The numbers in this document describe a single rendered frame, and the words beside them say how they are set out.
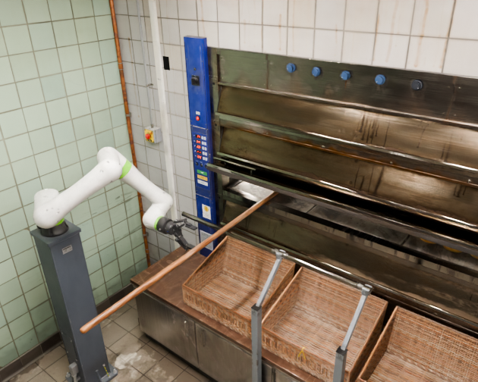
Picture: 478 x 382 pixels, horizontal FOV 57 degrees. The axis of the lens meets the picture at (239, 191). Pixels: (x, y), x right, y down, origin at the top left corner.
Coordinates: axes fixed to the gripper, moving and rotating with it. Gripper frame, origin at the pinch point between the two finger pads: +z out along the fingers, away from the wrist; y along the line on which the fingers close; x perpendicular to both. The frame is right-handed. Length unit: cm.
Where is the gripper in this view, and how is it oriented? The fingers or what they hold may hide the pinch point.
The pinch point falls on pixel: (195, 238)
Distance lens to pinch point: 246.1
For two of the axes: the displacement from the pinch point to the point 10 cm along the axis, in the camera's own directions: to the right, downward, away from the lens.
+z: 8.0, 2.7, -5.4
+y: 0.1, 8.9, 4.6
